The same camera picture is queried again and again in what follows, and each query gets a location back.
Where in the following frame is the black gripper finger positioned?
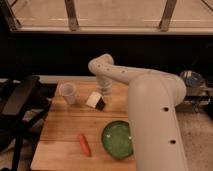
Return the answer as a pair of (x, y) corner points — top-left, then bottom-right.
(95, 98), (106, 111)

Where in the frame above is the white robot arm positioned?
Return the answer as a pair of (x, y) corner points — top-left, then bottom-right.
(88, 54), (189, 171)

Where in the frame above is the clear plastic cup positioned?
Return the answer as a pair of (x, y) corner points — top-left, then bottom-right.
(59, 83), (76, 105)

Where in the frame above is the green plate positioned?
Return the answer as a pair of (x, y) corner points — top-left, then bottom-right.
(101, 120), (133, 160)

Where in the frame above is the orange carrot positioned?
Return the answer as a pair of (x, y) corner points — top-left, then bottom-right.
(78, 134), (91, 157)

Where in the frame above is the wooden cutting board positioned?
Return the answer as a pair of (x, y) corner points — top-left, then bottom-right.
(31, 81), (136, 171)

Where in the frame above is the metal can with blue lid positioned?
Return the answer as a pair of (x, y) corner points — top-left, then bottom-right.
(180, 70), (204, 96)

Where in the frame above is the black chair frame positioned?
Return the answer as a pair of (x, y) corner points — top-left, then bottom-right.
(0, 76), (51, 171)

